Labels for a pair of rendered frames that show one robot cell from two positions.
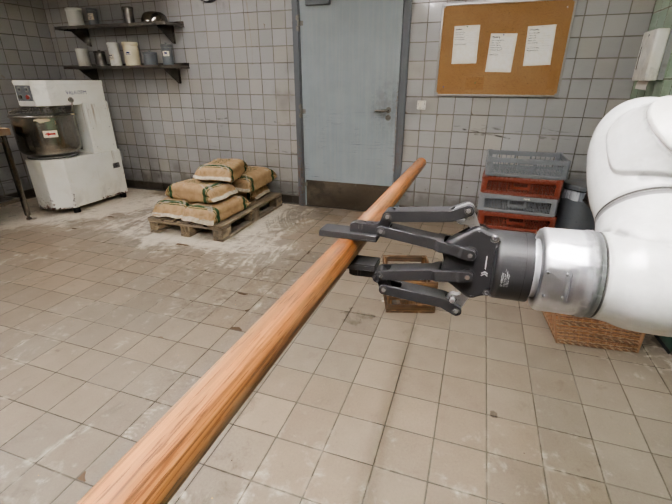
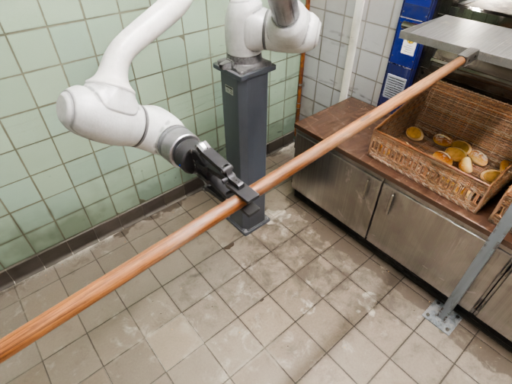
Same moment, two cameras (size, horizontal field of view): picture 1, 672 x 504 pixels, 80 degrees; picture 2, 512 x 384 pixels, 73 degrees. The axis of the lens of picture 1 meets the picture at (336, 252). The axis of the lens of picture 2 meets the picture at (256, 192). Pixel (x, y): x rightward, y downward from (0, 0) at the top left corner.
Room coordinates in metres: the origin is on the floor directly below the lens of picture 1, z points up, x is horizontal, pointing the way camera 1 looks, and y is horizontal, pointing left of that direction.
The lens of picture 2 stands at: (0.88, 0.27, 1.61)
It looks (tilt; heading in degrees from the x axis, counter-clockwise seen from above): 41 degrees down; 211
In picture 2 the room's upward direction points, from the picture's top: straight up
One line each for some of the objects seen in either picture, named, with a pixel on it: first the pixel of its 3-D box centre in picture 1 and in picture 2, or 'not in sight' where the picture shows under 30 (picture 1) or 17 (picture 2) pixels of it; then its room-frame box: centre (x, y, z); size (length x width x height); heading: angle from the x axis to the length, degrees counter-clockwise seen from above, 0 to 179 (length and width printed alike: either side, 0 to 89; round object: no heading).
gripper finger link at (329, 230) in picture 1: (350, 232); (242, 190); (0.45, -0.02, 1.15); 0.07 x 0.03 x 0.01; 72
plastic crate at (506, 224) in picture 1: (514, 215); not in sight; (3.35, -1.56, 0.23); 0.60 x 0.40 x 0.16; 71
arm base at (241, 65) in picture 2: not in sight; (241, 59); (-0.40, -0.58, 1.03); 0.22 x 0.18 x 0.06; 162
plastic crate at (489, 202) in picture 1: (515, 198); not in sight; (3.35, -1.55, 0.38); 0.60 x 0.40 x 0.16; 69
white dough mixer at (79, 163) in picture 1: (66, 146); not in sight; (4.45, 2.93, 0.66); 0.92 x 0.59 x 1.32; 161
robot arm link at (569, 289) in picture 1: (558, 270); (180, 147); (0.38, -0.24, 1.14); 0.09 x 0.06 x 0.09; 162
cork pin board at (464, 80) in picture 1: (500, 50); not in sight; (3.83, -1.40, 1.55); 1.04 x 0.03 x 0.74; 71
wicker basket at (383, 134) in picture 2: not in sight; (452, 139); (-0.77, 0.35, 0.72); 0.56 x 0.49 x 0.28; 70
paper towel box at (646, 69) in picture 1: (651, 60); not in sight; (3.10, -2.20, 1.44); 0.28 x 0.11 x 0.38; 161
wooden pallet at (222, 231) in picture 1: (221, 210); not in sight; (3.99, 1.18, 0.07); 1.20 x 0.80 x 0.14; 161
